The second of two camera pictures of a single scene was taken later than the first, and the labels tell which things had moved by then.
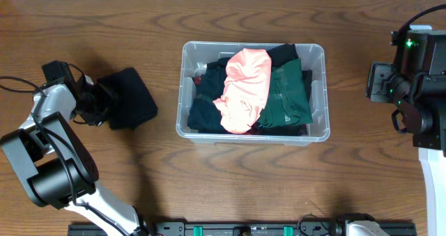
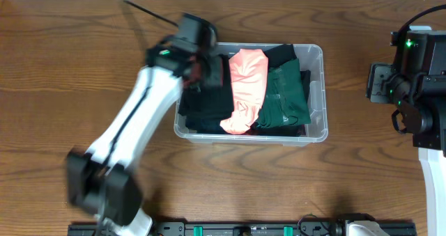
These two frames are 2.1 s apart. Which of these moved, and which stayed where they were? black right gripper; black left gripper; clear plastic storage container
Moved: black left gripper
Stayed: clear plastic storage container; black right gripper
